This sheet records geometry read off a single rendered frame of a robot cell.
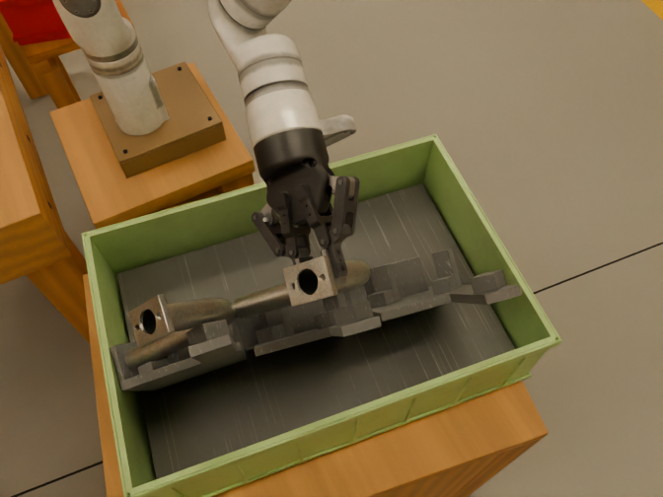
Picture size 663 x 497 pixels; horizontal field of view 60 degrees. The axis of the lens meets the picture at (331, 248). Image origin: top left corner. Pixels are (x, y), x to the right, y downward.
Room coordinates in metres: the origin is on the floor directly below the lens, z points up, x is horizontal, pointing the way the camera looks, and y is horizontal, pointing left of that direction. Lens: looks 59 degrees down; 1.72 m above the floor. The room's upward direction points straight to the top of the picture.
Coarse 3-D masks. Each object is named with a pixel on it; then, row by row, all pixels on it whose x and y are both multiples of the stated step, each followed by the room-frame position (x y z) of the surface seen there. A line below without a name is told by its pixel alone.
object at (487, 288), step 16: (400, 272) 0.44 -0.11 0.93; (416, 272) 0.45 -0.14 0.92; (496, 272) 0.33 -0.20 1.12; (368, 288) 0.42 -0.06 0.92; (400, 288) 0.42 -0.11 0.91; (416, 288) 0.42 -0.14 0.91; (464, 288) 0.37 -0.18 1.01; (480, 288) 0.32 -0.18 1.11; (496, 288) 0.31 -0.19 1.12; (512, 288) 0.31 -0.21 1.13; (400, 304) 0.36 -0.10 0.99; (416, 304) 0.34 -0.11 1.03; (432, 304) 0.34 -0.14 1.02; (480, 304) 0.30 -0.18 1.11; (384, 320) 0.32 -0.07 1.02
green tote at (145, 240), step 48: (432, 144) 0.69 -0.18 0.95; (240, 192) 0.58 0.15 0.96; (384, 192) 0.66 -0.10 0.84; (432, 192) 0.66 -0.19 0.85; (96, 240) 0.49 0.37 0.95; (144, 240) 0.51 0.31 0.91; (192, 240) 0.54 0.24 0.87; (480, 240) 0.51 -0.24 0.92; (96, 288) 0.40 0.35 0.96; (528, 288) 0.40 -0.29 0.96; (528, 336) 0.35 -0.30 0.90; (432, 384) 0.25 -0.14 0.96; (480, 384) 0.28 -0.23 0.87; (144, 432) 0.22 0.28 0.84; (288, 432) 0.19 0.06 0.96; (336, 432) 0.20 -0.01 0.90; (144, 480) 0.14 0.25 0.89; (192, 480) 0.14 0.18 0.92; (240, 480) 0.15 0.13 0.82
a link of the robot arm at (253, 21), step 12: (228, 0) 0.54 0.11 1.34; (240, 0) 0.53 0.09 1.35; (252, 0) 0.53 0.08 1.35; (264, 0) 0.52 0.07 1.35; (276, 0) 0.53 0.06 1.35; (288, 0) 0.54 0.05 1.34; (228, 12) 0.53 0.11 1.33; (240, 12) 0.53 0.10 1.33; (252, 12) 0.53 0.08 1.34; (264, 12) 0.53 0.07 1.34; (276, 12) 0.53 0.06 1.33; (252, 24) 0.53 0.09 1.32; (264, 24) 0.54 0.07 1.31
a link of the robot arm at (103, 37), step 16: (64, 0) 0.76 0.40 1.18; (80, 0) 0.76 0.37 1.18; (96, 0) 0.77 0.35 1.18; (112, 0) 0.78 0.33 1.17; (64, 16) 0.77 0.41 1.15; (80, 16) 0.76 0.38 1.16; (96, 16) 0.77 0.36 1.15; (112, 16) 0.77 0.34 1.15; (80, 32) 0.77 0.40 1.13; (96, 32) 0.77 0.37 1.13; (112, 32) 0.77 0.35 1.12; (128, 32) 0.79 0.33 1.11; (96, 48) 0.76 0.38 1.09; (112, 48) 0.77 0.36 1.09; (128, 48) 0.78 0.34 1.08
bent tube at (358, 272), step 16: (320, 256) 0.29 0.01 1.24; (288, 272) 0.29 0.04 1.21; (304, 272) 0.29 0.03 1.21; (320, 272) 0.27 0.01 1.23; (352, 272) 0.30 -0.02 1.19; (368, 272) 0.32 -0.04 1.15; (272, 288) 0.36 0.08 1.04; (288, 288) 0.27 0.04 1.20; (304, 288) 0.27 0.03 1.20; (320, 288) 0.26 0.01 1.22; (336, 288) 0.28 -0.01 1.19; (240, 304) 0.35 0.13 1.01; (256, 304) 0.34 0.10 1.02; (272, 304) 0.34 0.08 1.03; (288, 304) 0.34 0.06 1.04
